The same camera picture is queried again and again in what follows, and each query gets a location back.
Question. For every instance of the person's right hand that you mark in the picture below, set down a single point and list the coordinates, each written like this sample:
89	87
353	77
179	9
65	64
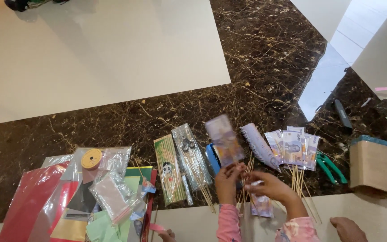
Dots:
275	189

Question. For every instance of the person's left hand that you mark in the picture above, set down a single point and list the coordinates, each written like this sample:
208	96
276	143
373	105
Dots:
226	186

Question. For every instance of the person's right fingers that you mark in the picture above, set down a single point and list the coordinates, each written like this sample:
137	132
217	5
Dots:
254	188

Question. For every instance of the person's left fingers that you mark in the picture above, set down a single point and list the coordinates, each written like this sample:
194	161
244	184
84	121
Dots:
236	169

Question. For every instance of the small white tape piece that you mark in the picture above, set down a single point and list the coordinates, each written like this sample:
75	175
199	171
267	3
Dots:
258	183

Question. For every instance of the bundle of thin bamboo skewers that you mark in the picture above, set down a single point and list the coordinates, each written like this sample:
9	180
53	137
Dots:
246	181

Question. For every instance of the purple banknote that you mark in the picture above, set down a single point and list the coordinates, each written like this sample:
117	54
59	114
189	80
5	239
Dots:
293	148
225	139
296	129
262	205
274	146
312	151

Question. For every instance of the blue stapler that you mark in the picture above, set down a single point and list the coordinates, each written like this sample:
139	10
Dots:
212	159

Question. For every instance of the stack of sleeved purple banknotes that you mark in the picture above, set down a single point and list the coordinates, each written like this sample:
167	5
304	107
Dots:
259	144

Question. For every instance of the clear plastic skewer pack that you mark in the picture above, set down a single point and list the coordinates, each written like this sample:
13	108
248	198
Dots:
193	161

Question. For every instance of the purple banknote on skewer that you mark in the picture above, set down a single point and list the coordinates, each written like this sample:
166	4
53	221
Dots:
312	151
274	146
296	129
293	148

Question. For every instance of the bunch of skewers under banknotes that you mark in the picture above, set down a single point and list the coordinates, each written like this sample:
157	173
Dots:
302	188

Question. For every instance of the narrow clear plastic tube pack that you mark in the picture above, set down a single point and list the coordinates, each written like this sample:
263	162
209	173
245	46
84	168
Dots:
187	195

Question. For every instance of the green panda skewer pack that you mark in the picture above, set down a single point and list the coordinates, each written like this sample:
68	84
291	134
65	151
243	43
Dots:
170	171

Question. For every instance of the blue folded paper piece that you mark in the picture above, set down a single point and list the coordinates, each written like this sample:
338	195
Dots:
148	186

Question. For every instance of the dark green paper sheet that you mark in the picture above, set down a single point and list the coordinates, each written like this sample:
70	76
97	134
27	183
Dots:
139	173

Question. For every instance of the pink ribbon piece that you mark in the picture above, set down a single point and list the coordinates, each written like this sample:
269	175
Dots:
156	227

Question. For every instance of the red paper strip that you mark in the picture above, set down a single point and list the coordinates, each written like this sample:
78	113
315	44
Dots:
148	215

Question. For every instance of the black utility knife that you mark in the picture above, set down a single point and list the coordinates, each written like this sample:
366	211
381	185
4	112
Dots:
343	114

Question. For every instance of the brown paper bag teal rim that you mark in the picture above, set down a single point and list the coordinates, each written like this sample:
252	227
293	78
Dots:
373	166

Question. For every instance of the large clear plastic bag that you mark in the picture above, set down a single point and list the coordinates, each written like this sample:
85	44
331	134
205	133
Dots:
116	159

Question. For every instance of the small clear zip bags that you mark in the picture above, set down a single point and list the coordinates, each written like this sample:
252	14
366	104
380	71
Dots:
113	196

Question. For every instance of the small white stick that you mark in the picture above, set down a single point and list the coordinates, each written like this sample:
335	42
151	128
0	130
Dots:
366	102

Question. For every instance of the light green paper scraps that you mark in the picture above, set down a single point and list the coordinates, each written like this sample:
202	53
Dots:
106	230

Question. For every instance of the yellow ribbon spool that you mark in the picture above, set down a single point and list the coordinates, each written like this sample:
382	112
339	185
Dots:
91	158

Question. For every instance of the black paper sheet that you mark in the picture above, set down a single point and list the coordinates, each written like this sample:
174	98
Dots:
82	200

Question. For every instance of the gold paper sheet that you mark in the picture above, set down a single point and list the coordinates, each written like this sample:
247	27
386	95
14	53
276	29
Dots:
68	230

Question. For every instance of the red paper sheet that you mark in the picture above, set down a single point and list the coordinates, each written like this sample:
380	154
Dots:
29	201

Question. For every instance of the dark bag with green trim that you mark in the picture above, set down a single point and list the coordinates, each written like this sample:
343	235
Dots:
29	4

